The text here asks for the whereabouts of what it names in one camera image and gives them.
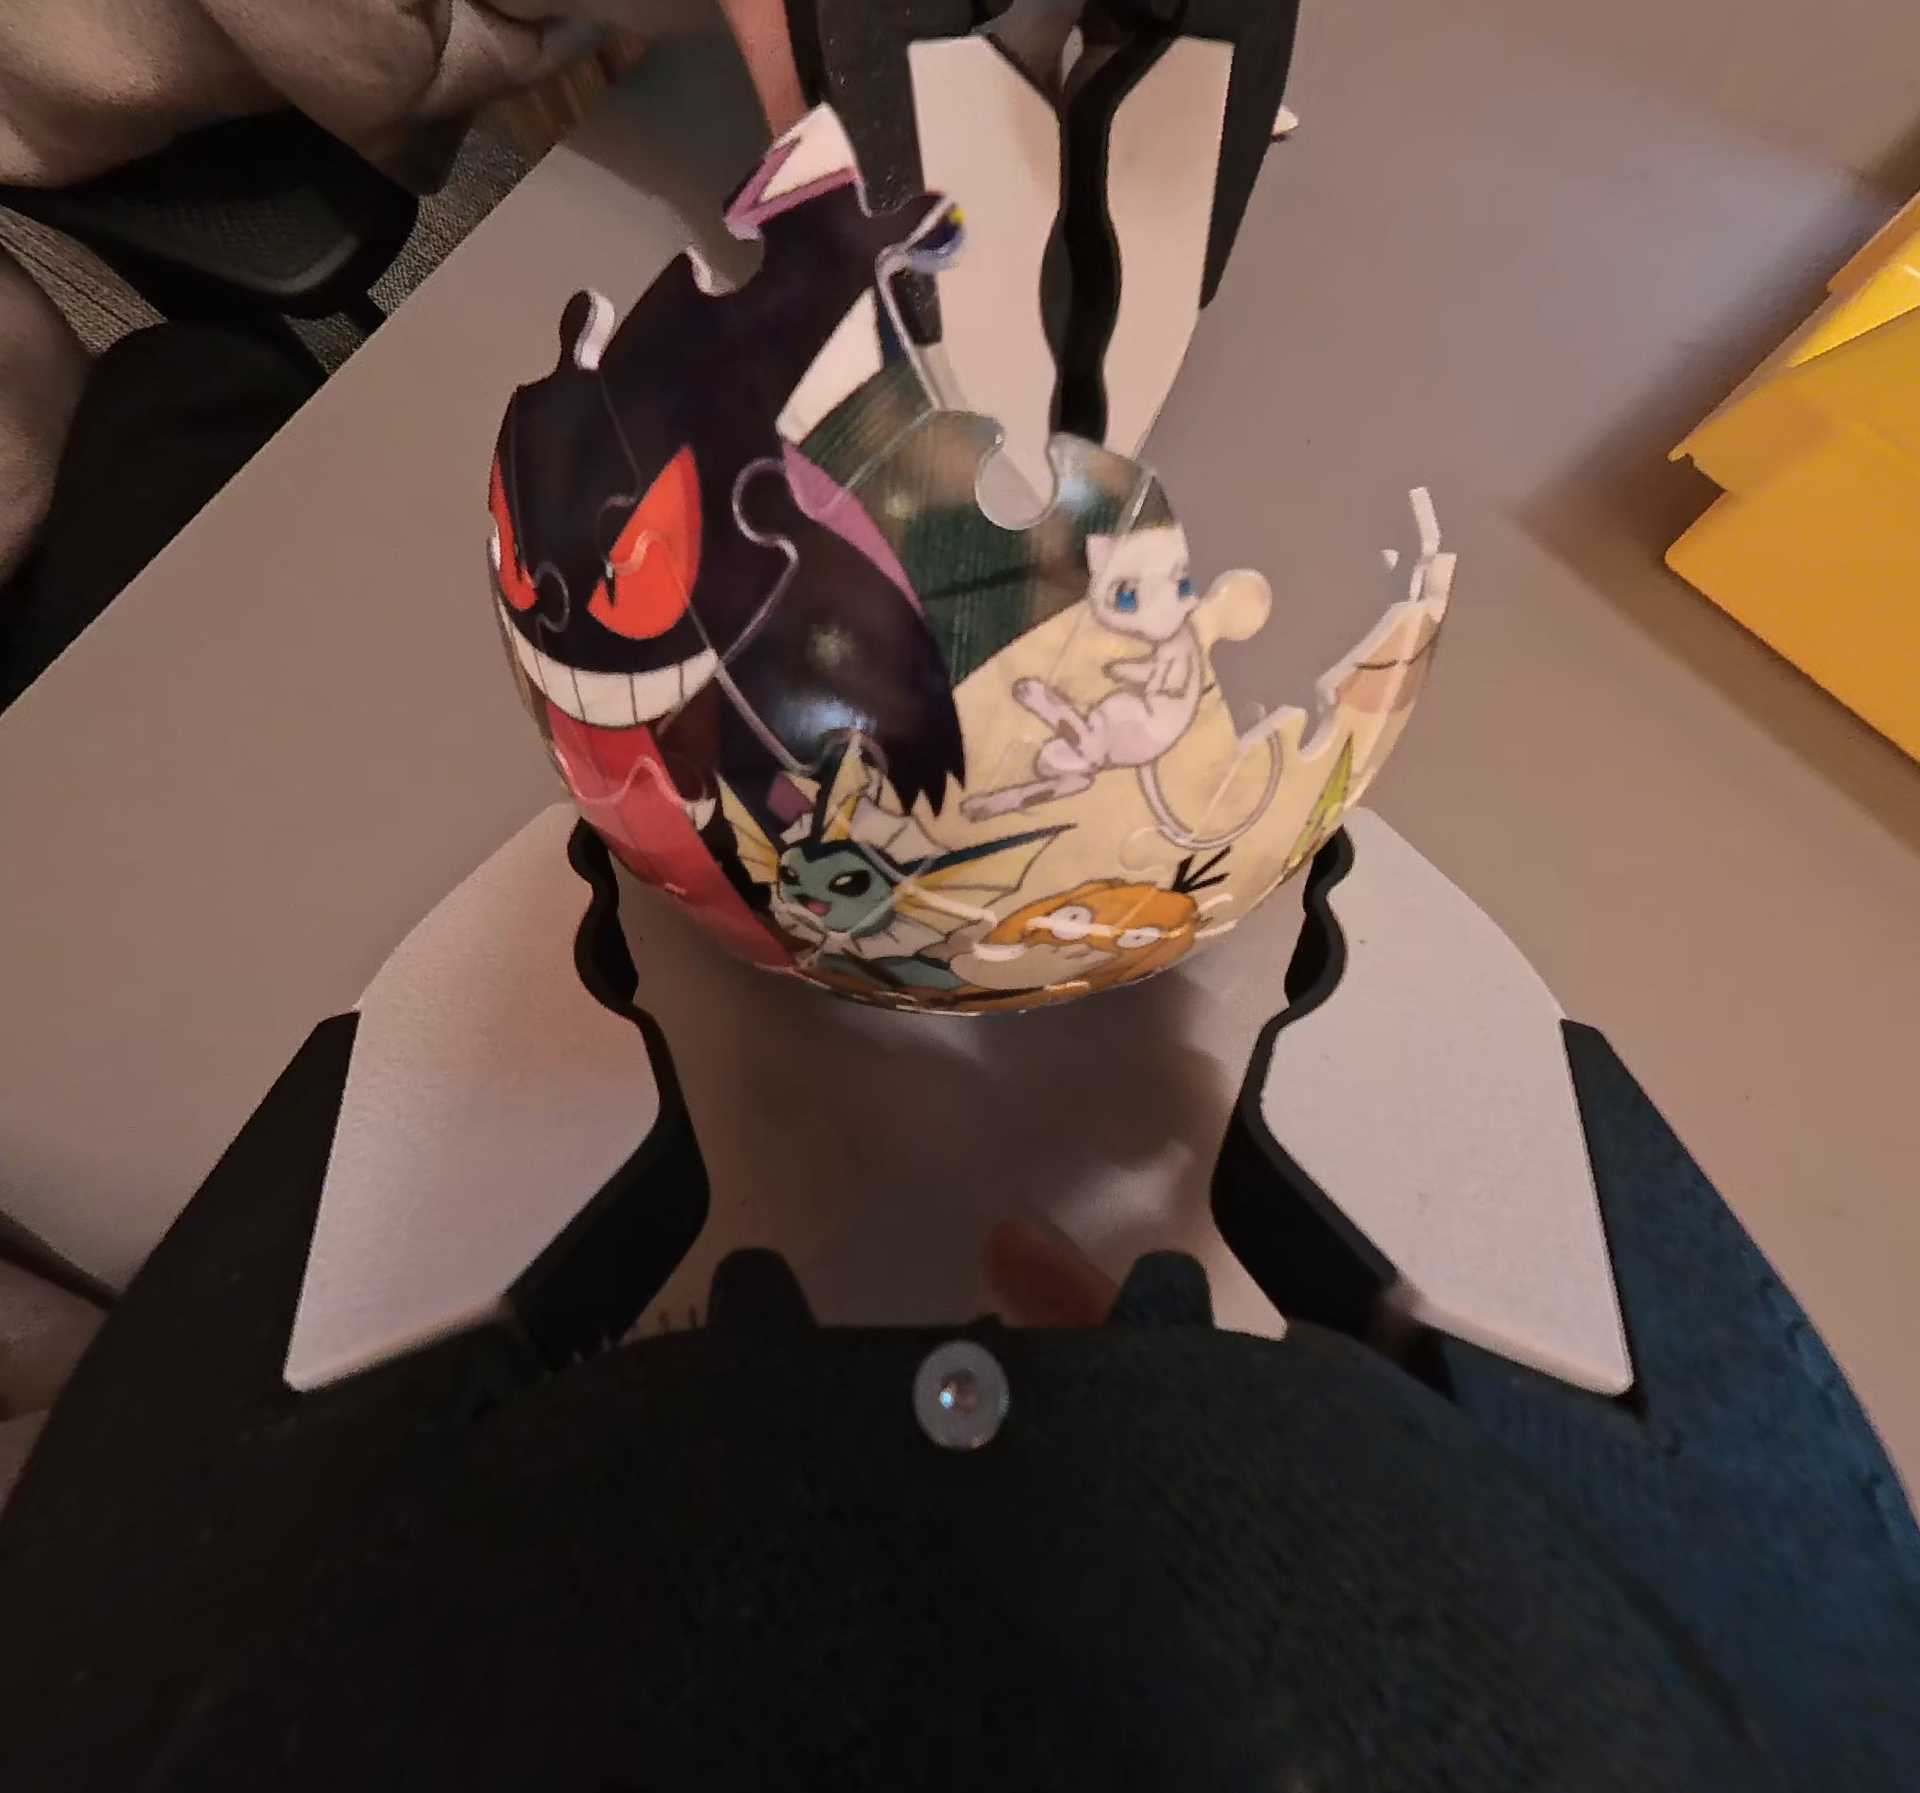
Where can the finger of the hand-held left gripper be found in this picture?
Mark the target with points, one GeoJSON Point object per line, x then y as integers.
{"type": "Point", "coordinates": [1170, 204]}
{"type": "Point", "coordinates": [989, 247]}

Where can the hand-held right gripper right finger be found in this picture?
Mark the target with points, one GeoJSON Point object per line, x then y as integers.
{"type": "Point", "coordinates": [1447, 1147]}

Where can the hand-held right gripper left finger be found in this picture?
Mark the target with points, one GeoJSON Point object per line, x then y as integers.
{"type": "Point", "coordinates": [480, 1134]}

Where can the colourful cartoon puzzle ball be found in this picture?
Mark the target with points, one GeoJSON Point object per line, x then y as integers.
{"type": "Point", "coordinates": [839, 699]}

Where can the person's right hand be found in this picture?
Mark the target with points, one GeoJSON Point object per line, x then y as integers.
{"type": "Point", "coordinates": [1044, 1277]}

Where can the brown wooden cabinet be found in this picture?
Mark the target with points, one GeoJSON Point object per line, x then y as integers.
{"type": "Point", "coordinates": [578, 84]}

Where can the person's beige clothing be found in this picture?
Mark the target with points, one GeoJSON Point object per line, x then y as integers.
{"type": "Point", "coordinates": [225, 10]}

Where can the yellow plastic bin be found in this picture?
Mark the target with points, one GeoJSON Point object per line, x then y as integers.
{"type": "Point", "coordinates": [1814, 549]}

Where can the dark rounded object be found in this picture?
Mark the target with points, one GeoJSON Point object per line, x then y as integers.
{"type": "Point", "coordinates": [164, 472]}

